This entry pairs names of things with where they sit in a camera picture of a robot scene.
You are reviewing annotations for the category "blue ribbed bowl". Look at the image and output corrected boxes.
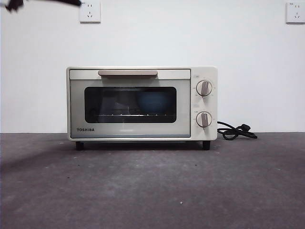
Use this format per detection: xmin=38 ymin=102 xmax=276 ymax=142
xmin=137 ymin=92 xmax=171 ymax=113

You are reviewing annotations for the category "glass oven door with handle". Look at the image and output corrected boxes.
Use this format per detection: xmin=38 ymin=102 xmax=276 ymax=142
xmin=69 ymin=69 xmax=191 ymax=139

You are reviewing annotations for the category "round oven knob, temperature dial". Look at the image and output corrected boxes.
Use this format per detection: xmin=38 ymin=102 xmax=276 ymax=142
xmin=195 ymin=80 xmax=214 ymax=97

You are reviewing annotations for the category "round oven knob, timer dial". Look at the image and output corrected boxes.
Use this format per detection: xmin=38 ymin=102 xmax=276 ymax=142
xmin=195 ymin=111 xmax=213 ymax=128

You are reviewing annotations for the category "cream Toshiba toaster oven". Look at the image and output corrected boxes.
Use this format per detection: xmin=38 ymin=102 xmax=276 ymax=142
xmin=66 ymin=66 xmax=218 ymax=151

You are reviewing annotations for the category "white wall socket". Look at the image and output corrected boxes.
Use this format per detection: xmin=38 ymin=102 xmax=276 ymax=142
xmin=285 ymin=1 xmax=305 ymax=24
xmin=80 ymin=1 xmax=101 ymax=24

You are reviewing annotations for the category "metal wire oven rack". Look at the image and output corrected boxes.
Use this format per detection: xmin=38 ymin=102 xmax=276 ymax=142
xmin=91 ymin=113 xmax=168 ymax=118

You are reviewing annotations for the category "black oven power cable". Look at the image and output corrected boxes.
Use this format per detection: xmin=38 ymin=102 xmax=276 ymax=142
xmin=216 ymin=121 xmax=258 ymax=141

